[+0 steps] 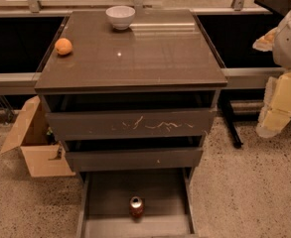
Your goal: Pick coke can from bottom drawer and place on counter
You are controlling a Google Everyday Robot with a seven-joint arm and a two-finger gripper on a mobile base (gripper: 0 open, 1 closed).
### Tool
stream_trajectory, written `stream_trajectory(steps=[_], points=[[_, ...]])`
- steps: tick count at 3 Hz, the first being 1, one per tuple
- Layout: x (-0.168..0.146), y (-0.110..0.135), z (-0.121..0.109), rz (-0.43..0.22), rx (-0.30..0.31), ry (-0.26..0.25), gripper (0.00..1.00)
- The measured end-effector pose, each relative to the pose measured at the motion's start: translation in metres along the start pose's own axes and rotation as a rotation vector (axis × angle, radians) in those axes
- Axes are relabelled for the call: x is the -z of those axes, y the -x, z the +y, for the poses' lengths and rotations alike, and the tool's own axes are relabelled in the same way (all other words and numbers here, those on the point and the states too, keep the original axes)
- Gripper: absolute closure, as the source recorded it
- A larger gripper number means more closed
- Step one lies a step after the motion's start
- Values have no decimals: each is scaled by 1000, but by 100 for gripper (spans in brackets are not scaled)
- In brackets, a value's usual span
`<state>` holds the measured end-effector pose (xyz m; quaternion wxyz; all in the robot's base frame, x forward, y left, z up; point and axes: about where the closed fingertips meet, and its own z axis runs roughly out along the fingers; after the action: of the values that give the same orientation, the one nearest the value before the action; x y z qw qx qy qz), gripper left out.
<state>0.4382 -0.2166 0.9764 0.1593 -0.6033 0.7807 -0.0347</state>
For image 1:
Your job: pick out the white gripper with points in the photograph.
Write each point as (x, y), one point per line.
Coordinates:
(290, 45)

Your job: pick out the red coke can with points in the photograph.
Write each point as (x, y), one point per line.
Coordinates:
(136, 206)

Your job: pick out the grey drawer cabinet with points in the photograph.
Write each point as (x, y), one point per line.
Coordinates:
(161, 62)

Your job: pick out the grey top drawer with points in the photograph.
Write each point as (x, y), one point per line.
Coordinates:
(124, 124)

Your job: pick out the grey middle drawer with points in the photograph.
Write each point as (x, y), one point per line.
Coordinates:
(134, 159)

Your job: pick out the grey open bottom drawer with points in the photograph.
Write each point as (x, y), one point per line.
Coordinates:
(104, 211)

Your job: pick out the black table with legs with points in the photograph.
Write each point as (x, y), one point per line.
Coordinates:
(244, 83)

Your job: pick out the white ceramic bowl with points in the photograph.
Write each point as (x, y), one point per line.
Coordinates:
(120, 17)

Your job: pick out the orange fruit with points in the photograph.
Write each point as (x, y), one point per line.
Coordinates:
(63, 46)

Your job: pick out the brown cardboard box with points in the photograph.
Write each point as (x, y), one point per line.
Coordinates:
(29, 134)

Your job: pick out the grey metal window rail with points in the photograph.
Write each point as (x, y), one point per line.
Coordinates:
(18, 83)

